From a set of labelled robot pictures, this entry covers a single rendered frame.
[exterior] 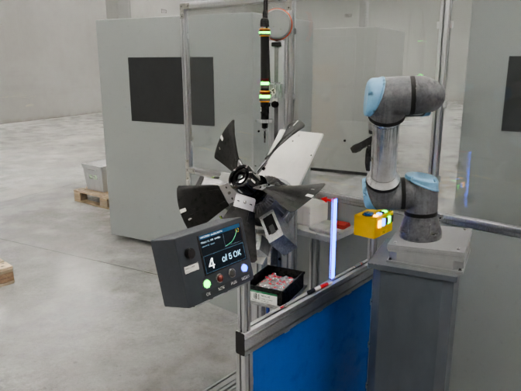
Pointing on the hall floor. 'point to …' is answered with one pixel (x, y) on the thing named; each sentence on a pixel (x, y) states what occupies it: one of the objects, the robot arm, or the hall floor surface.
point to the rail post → (244, 372)
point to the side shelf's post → (314, 263)
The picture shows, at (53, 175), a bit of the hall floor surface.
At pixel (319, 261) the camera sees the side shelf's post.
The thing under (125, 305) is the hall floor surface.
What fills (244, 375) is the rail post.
